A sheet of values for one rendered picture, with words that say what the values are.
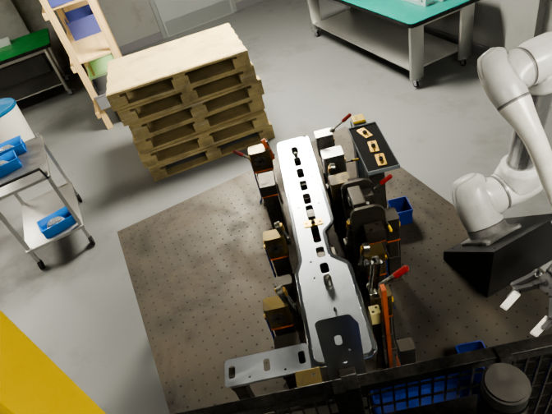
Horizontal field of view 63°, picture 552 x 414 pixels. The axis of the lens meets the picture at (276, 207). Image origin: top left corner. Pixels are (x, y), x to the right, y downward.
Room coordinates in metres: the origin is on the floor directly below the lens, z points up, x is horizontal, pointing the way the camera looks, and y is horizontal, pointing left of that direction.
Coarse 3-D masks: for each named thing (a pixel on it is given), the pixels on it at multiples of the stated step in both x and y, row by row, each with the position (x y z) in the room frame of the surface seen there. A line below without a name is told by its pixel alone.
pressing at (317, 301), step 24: (288, 144) 2.09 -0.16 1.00; (288, 168) 1.87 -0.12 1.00; (312, 168) 1.82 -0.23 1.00; (288, 192) 1.69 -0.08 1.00; (312, 192) 1.64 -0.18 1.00; (312, 240) 1.34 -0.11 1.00; (312, 264) 1.21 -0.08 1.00; (336, 264) 1.17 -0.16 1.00; (312, 288) 1.09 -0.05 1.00; (336, 288) 1.06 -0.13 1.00; (312, 312) 0.99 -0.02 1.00; (336, 312) 0.96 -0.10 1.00; (360, 312) 0.93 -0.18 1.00; (312, 336) 0.89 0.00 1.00; (336, 336) 0.87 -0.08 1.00; (312, 360) 0.81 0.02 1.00
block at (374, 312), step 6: (372, 306) 0.90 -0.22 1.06; (378, 306) 0.89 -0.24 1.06; (372, 312) 0.87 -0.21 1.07; (378, 312) 0.87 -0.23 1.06; (372, 318) 0.87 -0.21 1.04; (378, 318) 0.87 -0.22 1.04; (372, 324) 0.87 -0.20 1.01; (378, 324) 0.87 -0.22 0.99; (378, 330) 0.87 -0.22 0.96; (378, 336) 0.87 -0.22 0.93; (378, 342) 0.87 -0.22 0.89; (378, 348) 0.87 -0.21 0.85; (378, 354) 0.87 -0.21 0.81; (378, 360) 0.87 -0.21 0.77; (384, 360) 0.87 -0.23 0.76; (378, 366) 0.88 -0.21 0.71; (384, 366) 0.87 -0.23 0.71
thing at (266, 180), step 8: (264, 176) 1.83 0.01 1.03; (272, 176) 1.81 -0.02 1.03; (264, 184) 1.76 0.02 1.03; (272, 184) 1.74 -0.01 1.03; (264, 192) 1.74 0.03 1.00; (272, 192) 1.74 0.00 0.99; (264, 200) 1.74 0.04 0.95; (272, 200) 1.74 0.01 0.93; (280, 200) 1.84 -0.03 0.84; (272, 208) 1.74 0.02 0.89; (280, 208) 1.74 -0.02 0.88; (272, 216) 1.74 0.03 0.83; (280, 216) 1.74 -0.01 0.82; (272, 224) 1.74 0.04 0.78
